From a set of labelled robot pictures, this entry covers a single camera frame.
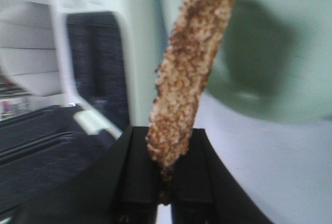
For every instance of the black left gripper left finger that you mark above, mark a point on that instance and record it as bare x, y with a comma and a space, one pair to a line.
121, 187

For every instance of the mint green round plate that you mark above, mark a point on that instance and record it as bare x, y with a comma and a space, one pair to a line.
274, 63

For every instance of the mint green breakfast maker base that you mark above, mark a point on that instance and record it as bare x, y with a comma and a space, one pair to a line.
108, 51

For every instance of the mint green sandwich maker lid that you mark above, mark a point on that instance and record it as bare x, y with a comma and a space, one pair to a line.
43, 143

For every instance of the bread slice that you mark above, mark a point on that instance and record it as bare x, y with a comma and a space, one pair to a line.
182, 76

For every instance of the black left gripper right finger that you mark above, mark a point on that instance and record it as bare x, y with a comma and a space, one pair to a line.
204, 191

